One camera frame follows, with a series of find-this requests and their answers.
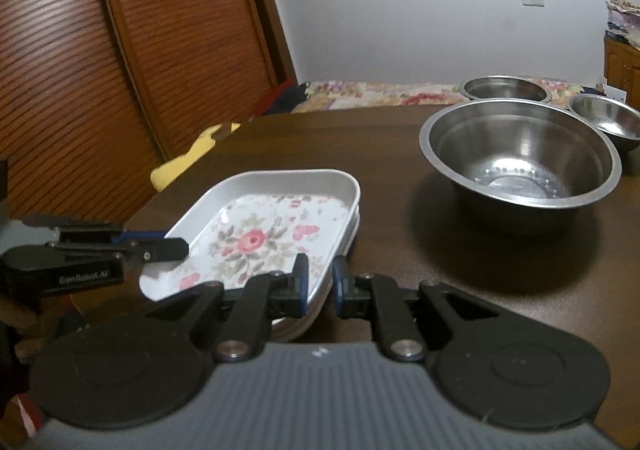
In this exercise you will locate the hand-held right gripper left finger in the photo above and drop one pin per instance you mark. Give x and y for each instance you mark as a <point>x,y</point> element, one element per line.
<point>300,287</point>

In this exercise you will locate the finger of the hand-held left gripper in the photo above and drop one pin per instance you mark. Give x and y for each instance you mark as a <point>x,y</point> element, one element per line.
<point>165,250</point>
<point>75,225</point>

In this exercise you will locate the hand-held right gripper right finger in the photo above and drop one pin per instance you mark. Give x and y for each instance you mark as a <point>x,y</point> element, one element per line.
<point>341,287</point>

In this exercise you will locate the small floral plate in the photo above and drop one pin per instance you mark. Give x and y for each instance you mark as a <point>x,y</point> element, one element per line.
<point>295,330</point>
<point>354,230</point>

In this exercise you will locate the large rectangular floral plate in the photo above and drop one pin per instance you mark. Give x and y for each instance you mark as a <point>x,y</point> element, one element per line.
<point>250,240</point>

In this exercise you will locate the large stainless steel bowl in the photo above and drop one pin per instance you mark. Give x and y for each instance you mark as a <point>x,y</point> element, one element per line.
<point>520,164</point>

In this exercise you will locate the medium stainless steel bowl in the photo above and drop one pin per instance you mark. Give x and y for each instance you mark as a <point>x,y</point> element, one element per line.
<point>505,88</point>

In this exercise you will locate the small stainless steel bowl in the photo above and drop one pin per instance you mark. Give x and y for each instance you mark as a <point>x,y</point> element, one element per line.
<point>610,119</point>

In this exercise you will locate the yellow cloth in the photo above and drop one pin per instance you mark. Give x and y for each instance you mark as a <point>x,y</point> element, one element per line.
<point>185,159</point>

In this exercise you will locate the wooden louvered wardrobe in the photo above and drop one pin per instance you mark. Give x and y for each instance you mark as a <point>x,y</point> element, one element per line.
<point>125,54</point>

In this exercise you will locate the floral blanket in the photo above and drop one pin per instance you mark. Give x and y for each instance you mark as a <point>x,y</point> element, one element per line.
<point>380,94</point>

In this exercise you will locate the white paper box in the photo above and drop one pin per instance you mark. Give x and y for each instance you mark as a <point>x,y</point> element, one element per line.
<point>615,92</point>

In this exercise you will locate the wooden cabinet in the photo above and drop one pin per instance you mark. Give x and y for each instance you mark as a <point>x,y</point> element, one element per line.
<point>622,64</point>

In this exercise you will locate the stack of folded cloths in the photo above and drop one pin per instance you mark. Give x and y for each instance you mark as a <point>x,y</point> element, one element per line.
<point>625,19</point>

